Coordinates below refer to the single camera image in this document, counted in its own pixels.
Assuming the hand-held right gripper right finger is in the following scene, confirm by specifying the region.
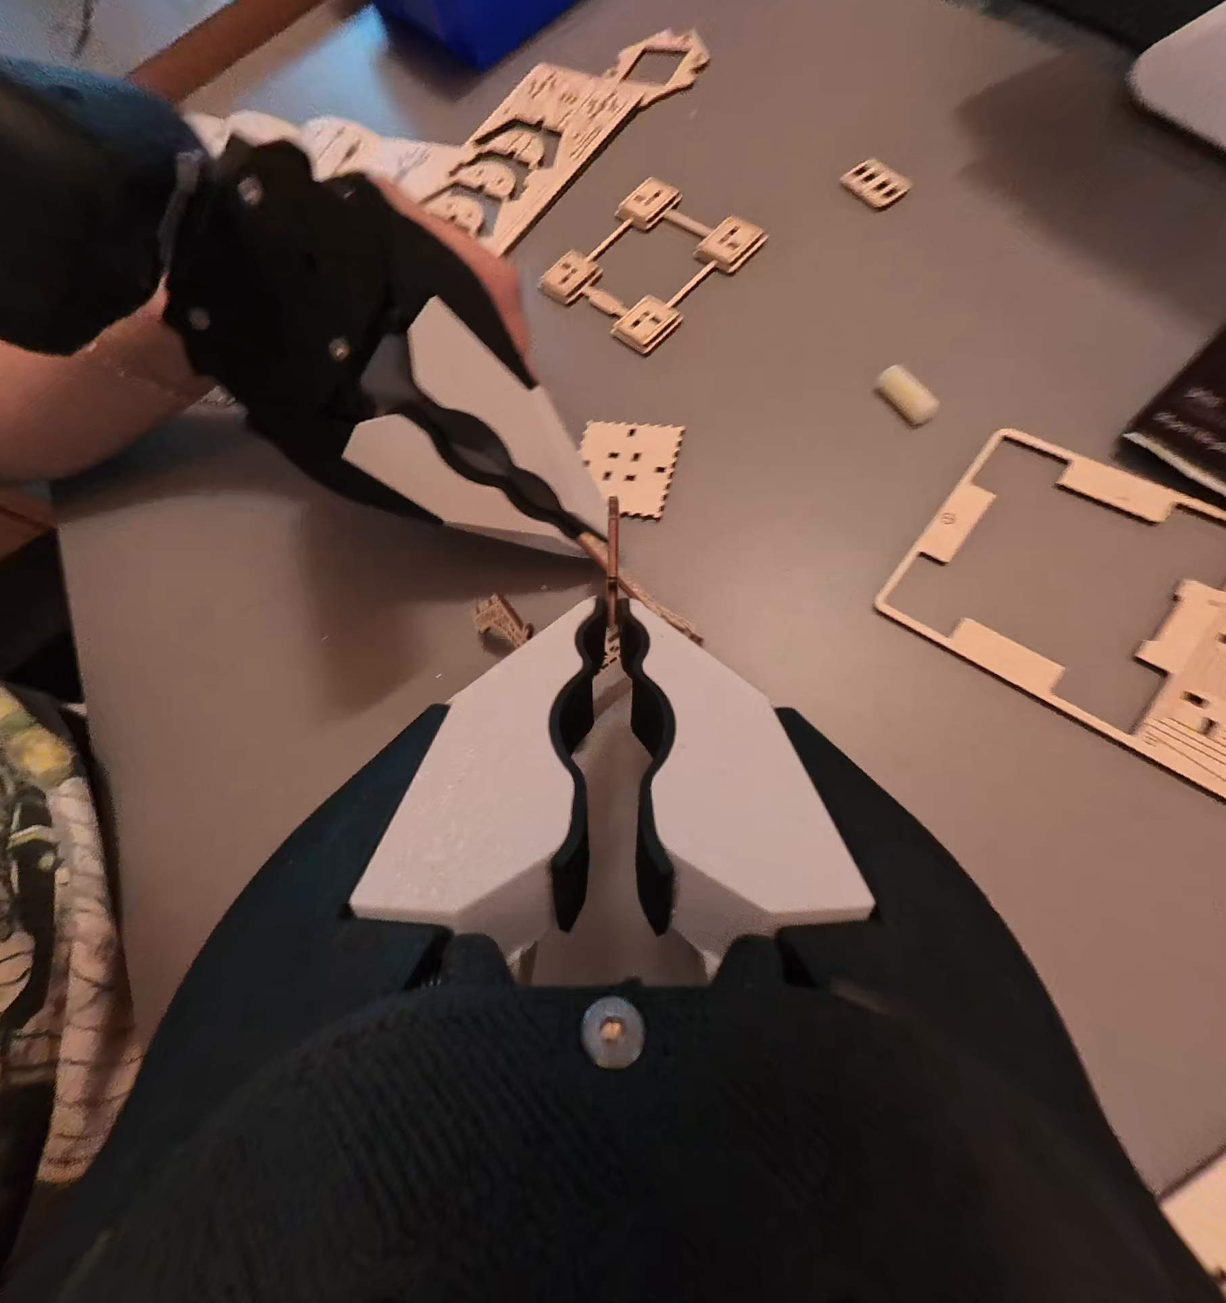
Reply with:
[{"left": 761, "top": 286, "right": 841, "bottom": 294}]
[{"left": 612, "top": 598, "right": 875, "bottom": 963}]

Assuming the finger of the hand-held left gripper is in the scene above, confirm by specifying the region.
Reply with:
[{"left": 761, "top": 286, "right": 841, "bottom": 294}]
[
  {"left": 344, "top": 410, "right": 587, "bottom": 560},
  {"left": 362, "top": 296, "right": 611, "bottom": 536}
]

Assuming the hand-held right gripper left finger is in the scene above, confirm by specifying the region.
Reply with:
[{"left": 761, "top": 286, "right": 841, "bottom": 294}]
[{"left": 347, "top": 598, "right": 614, "bottom": 963}]

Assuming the wooden tower base assembly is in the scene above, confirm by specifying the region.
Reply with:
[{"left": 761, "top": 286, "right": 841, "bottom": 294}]
[{"left": 612, "top": 576, "right": 706, "bottom": 673}]

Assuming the person's left forearm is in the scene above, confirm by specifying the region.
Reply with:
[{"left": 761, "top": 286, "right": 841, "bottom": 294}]
[{"left": 0, "top": 306, "right": 252, "bottom": 485}]

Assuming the grey desk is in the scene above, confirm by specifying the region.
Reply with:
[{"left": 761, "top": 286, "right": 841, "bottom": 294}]
[{"left": 52, "top": 0, "right": 1226, "bottom": 1223}]

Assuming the person's left hand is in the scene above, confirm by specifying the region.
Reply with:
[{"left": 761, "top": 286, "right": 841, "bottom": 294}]
[{"left": 371, "top": 178, "right": 532, "bottom": 349}]

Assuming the folded instruction leaflet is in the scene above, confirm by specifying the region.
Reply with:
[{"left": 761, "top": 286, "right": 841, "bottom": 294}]
[{"left": 179, "top": 111, "right": 491, "bottom": 246}]

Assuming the square wooden plate with holes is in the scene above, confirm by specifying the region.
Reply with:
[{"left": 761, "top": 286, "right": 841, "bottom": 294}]
[{"left": 578, "top": 420, "right": 687, "bottom": 526}]

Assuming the wooden puzzle parts sheet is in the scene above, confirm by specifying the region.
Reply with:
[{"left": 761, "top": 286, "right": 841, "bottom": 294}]
[{"left": 409, "top": 29, "right": 711, "bottom": 256}]

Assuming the blue plastic bin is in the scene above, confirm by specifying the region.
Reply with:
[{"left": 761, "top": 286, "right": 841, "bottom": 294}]
[{"left": 368, "top": 0, "right": 563, "bottom": 71}]

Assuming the small slotted wooden piece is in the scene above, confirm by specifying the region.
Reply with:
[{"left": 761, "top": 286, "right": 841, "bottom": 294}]
[{"left": 838, "top": 157, "right": 913, "bottom": 214}]

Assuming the person's printed shirt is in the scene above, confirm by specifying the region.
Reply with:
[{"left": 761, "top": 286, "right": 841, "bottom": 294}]
[{"left": 0, "top": 652, "right": 139, "bottom": 1303}]

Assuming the Paris Tower booklet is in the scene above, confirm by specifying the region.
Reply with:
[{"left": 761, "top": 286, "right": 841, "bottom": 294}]
[{"left": 1121, "top": 296, "right": 1226, "bottom": 511}]

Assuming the pale wooden parts sheet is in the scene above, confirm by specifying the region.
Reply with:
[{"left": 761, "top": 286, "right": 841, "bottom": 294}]
[{"left": 1162, "top": 1151, "right": 1226, "bottom": 1303}]

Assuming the black flat panel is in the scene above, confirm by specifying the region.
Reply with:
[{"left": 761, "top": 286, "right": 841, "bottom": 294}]
[{"left": 1019, "top": 0, "right": 1226, "bottom": 53}]

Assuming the white holder stand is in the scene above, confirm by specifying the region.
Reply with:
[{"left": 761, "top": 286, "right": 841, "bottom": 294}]
[{"left": 1125, "top": 0, "right": 1226, "bottom": 177}]

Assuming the wooden four-pad square frame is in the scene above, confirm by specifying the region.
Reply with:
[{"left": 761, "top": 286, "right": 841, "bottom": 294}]
[{"left": 538, "top": 178, "right": 769, "bottom": 358}]

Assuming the emptied wooden sheet frame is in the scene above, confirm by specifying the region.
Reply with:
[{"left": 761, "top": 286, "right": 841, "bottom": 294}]
[{"left": 874, "top": 429, "right": 1226, "bottom": 822}]

